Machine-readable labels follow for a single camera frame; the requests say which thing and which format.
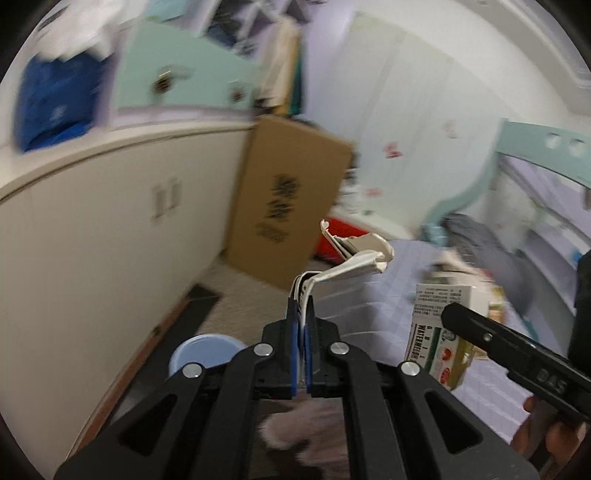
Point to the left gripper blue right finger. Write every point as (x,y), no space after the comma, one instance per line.
(310,342)

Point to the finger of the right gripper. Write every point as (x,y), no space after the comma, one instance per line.
(502,344)

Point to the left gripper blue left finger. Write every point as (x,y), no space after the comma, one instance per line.
(294,330)

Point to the watermelon juice carton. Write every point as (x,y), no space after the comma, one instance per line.
(437,350)

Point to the light blue trash bin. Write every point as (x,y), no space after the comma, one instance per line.
(209,350)

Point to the person's right hand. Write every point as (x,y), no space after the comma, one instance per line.
(561,440)

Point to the red storage box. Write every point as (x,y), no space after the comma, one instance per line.
(335,244)

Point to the grey blanket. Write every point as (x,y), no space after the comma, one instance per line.
(480,247)

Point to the tall brown cardboard box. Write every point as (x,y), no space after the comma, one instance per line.
(290,179)

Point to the pink butterfly sticker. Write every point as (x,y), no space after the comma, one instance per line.
(392,151)

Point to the cream low cabinet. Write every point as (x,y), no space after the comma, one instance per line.
(93,258)

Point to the mint drawer shelf unit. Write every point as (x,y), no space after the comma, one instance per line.
(208,60)

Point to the blue paper bag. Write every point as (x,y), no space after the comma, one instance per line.
(57,101)

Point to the mint bunk bed frame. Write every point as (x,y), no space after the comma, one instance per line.
(563,152)

